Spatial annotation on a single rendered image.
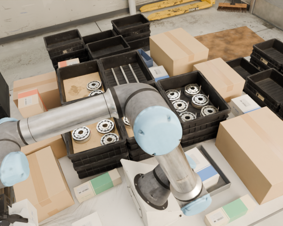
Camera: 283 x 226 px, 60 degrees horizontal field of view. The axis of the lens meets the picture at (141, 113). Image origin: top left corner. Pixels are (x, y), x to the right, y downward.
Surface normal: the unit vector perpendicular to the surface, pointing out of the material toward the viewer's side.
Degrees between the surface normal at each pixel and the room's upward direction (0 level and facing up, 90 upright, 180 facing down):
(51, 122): 39
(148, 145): 76
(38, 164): 0
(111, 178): 0
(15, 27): 90
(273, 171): 0
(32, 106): 90
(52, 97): 90
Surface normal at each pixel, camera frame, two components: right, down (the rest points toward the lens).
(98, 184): -0.07, -0.70
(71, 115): 0.11, -0.11
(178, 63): 0.41, 0.63
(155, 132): 0.27, 0.51
